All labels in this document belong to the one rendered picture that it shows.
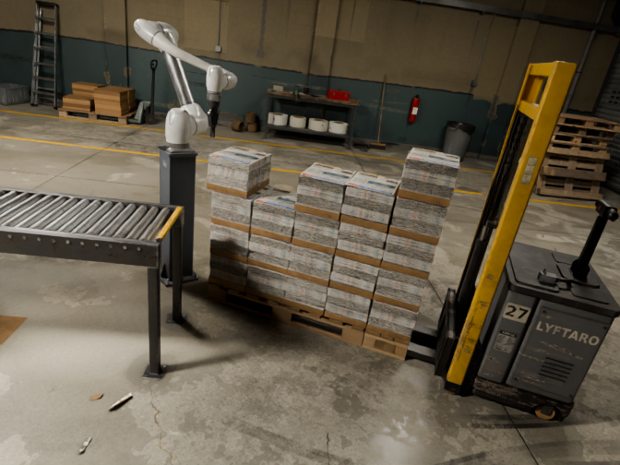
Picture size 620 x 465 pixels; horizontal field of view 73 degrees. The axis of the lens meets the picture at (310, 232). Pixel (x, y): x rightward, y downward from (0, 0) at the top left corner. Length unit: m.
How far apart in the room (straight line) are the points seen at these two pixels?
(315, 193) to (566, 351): 1.61
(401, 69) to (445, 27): 1.12
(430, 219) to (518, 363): 0.94
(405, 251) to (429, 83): 7.37
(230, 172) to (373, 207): 0.92
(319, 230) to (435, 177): 0.75
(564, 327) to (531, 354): 0.23
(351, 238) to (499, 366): 1.10
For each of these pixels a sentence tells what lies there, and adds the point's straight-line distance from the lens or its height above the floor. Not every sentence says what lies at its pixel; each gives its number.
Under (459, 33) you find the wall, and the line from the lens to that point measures 9.81.
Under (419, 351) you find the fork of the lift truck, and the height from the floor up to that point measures 0.07.
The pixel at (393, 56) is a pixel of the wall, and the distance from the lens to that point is 9.44.
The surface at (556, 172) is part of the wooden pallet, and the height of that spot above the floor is 0.42.
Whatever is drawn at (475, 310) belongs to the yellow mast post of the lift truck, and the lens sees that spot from 2.47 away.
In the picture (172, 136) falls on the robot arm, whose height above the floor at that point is 1.11.
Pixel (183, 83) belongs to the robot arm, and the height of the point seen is 1.42.
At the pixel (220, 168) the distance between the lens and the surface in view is 2.76.
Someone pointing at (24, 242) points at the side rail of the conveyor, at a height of 0.75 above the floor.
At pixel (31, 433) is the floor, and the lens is 2.47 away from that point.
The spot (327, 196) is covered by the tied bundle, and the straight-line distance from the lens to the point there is 2.53.
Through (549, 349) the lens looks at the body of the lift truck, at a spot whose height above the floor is 0.47.
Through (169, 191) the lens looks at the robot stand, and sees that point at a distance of 3.07.
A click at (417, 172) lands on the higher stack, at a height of 1.22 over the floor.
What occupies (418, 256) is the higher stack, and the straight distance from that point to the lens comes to 2.55.
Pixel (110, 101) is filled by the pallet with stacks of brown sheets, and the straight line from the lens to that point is 8.81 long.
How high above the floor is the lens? 1.76
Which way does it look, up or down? 23 degrees down
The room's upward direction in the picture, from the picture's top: 8 degrees clockwise
